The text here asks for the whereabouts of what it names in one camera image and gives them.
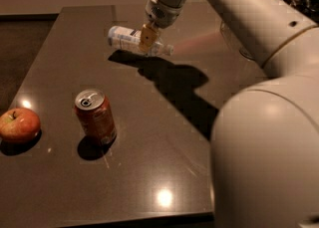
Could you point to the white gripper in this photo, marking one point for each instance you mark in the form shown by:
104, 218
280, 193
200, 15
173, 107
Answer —
161, 13

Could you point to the blue plastic water bottle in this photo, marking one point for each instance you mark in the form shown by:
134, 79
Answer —
126, 39

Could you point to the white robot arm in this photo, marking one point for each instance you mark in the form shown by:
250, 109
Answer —
265, 147

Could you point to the red coke can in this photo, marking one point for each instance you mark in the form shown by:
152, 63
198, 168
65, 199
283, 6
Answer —
93, 110

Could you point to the clear glass jar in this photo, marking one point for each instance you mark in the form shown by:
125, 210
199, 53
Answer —
233, 43

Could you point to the red apple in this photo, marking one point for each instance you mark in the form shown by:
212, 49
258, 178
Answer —
19, 125

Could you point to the black wire basket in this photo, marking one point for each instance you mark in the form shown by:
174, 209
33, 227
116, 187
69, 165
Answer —
309, 8

